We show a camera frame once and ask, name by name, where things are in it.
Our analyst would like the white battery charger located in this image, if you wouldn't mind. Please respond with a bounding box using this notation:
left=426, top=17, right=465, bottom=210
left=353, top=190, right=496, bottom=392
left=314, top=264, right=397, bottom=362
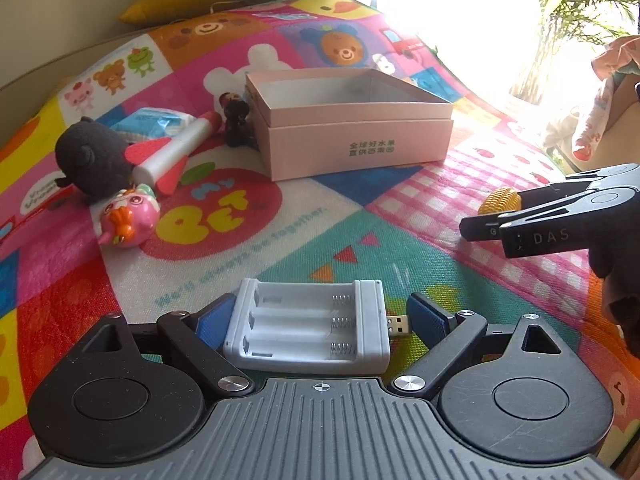
left=222, top=278, right=411, bottom=376

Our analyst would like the colourful cartoon play mat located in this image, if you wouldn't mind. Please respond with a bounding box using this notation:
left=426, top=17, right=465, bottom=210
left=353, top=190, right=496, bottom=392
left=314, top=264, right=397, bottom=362
left=1, top=0, right=639, bottom=479

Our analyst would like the yellow toy corn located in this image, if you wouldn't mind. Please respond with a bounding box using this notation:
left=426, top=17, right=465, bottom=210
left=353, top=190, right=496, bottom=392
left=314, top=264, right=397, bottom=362
left=478, top=188, right=522, bottom=214

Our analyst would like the black plush cat toy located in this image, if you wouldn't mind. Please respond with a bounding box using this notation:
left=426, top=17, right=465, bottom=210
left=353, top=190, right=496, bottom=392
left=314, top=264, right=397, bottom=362
left=54, top=116, right=132, bottom=204

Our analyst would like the pink round cartoon toy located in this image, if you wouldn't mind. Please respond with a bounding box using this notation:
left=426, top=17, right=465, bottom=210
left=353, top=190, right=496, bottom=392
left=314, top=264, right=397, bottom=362
left=98, top=184, right=160, bottom=248

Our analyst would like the pink cardboard box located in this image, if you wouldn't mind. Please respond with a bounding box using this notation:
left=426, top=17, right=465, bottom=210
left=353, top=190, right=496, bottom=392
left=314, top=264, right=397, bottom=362
left=245, top=68, right=454, bottom=181

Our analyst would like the white red foam rocket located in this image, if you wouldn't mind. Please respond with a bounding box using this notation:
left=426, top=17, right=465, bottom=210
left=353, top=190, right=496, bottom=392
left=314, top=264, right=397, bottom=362
left=125, top=110, right=221, bottom=196

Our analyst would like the yellow cushion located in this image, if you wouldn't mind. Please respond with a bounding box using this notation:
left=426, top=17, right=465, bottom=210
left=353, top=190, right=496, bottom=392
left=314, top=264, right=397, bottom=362
left=118, top=0, right=231, bottom=28

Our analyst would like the small pirate figure toy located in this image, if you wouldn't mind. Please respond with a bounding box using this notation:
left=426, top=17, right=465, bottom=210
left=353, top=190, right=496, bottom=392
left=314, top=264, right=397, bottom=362
left=219, top=92, right=250, bottom=148

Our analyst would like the blue wet wipes pack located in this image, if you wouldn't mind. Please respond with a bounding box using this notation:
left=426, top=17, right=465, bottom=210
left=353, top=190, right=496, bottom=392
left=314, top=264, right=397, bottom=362
left=112, top=107, right=195, bottom=143

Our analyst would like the green potted palm plant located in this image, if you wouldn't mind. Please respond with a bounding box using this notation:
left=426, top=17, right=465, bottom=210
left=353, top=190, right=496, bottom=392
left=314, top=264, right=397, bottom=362
left=511, top=0, right=639, bottom=105

